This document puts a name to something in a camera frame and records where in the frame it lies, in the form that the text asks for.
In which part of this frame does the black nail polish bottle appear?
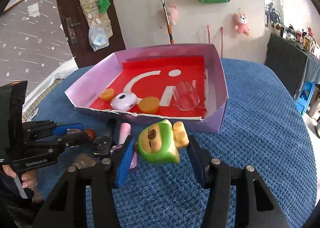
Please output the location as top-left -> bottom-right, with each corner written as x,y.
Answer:
93,118 -> 117,160

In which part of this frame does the glitter bottle red cap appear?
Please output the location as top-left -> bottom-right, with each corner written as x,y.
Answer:
66,128 -> 97,143

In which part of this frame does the pink nail polish bottle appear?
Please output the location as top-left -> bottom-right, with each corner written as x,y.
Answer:
111,123 -> 138,170

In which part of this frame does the green yellow bear toy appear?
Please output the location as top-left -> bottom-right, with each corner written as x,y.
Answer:
135,119 -> 189,164

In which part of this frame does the white pink round device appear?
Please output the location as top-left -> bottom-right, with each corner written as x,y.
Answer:
110,92 -> 138,111

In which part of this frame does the large orange round disc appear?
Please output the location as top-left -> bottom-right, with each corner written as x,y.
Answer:
138,96 -> 159,114

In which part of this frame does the person's left hand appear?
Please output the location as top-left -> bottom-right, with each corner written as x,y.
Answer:
2,165 -> 37,188

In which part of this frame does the blue knitted table cover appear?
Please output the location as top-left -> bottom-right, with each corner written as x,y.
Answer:
30,57 -> 318,228

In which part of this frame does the clear plastic cup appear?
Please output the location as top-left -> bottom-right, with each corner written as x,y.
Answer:
173,81 -> 200,111

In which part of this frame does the purple box red lining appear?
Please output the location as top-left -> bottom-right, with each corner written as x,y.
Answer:
65,44 -> 228,133

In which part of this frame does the dark brown door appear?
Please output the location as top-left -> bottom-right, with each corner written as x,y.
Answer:
56,0 -> 126,67

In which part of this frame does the plastic bag of masks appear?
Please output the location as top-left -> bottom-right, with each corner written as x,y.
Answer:
88,21 -> 110,52

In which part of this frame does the blue plastic stool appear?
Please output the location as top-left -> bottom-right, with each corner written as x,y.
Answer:
296,82 -> 316,115

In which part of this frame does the side table dark cloth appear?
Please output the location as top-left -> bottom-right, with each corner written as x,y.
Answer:
265,33 -> 319,101

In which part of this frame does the door hanging organizer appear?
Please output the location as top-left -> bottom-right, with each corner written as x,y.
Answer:
79,0 -> 113,39

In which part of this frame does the green plush on door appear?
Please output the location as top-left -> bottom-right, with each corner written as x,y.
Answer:
97,0 -> 110,14

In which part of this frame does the pink broom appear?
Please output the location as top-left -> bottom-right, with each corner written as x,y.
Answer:
221,27 -> 224,58

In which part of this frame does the pink dustpan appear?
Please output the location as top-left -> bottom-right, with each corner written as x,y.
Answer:
207,24 -> 211,44

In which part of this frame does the orange grey mop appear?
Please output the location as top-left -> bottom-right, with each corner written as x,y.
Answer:
161,0 -> 174,44

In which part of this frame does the pink plush behind mop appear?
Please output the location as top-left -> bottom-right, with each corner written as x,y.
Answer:
167,4 -> 178,26

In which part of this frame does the pink plush on wall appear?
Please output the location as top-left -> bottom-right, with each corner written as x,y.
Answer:
234,13 -> 249,36

